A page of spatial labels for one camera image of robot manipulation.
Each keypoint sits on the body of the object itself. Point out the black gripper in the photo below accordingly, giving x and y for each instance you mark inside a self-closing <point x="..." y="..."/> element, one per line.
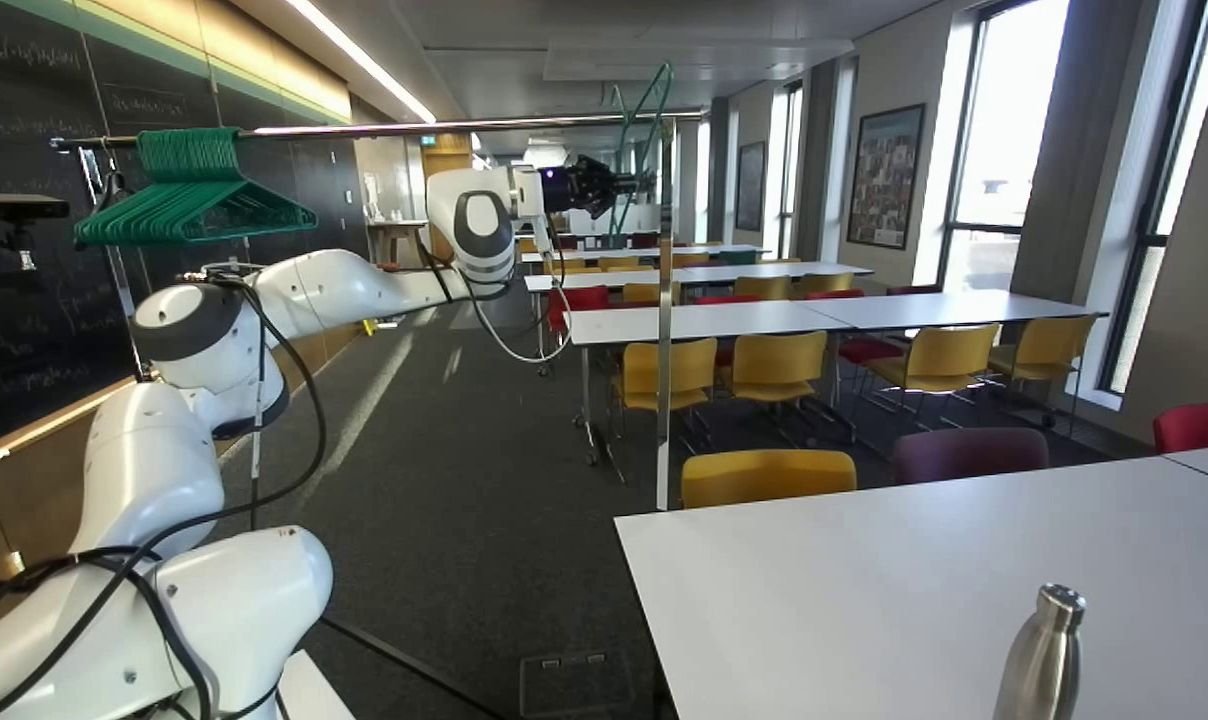
<point x="574" y="187"/>

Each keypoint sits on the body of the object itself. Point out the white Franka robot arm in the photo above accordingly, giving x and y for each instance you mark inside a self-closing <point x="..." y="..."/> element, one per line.
<point x="136" y="464"/>

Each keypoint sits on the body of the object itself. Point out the long white table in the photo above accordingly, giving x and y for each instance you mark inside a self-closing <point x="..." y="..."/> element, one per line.
<point x="818" y="322"/>
<point x="684" y="278"/>
<point x="658" y="252"/>

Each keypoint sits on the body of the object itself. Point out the yellow chair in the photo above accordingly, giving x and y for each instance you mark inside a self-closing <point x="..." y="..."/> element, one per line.
<point x="764" y="479"/>
<point x="688" y="375"/>
<point x="762" y="290"/>
<point x="827" y="287"/>
<point x="779" y="365"/>
<point x="637" y="294"/>
<point x="1046" y="348"/>
<point x="949" y="358"/>

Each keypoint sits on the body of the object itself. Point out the red chair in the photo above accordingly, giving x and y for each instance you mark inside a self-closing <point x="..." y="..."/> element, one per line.
<point x="578" y="305"/>
<point x="1199" y="425"/>
<point x="870" y="348"/>

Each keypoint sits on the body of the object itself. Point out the wooden door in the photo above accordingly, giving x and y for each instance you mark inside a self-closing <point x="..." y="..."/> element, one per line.
<point x="446" y="150"/>

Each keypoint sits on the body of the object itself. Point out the tall glass window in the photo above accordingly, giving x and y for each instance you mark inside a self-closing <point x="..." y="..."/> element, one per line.
<point x="783" y="174"/>
<point x="1009" y="132"/>
<point x="1199" y="123"/>

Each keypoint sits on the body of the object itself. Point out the metal clothes rack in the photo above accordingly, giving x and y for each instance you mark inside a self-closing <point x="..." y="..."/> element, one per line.
<point x="663" y="402"/>

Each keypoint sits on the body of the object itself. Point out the wooden high table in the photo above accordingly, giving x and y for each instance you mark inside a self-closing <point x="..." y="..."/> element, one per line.
<point x="389" y="226"/>

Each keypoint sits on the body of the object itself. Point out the ceiling light strip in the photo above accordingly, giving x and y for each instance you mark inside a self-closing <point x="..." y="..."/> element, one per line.
<point x="366" y="61"/>

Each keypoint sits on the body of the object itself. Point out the purple chair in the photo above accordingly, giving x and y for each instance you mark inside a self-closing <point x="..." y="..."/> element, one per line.
<point x="971" y="453"/>

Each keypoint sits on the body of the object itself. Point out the white work table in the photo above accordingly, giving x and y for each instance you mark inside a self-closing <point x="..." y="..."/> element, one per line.
<point x="967" y="572"/>

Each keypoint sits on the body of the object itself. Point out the white robot stand top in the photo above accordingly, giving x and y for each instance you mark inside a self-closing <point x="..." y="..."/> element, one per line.
<point x="315" y="694"/>

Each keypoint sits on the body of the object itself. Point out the stainless steel water bottle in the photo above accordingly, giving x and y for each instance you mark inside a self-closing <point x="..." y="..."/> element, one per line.
<point x="1038" y="666"/>

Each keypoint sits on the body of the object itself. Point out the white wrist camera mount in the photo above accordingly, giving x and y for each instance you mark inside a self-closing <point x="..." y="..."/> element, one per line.
<point x="526" y="187"/>

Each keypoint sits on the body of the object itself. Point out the large framed wall picture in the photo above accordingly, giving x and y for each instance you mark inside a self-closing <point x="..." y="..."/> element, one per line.
<point x="886" y="183"/>

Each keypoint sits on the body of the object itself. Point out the black chalkboard wall panel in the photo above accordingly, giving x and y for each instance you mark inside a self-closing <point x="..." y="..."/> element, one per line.
<point x="19" y="83"/>

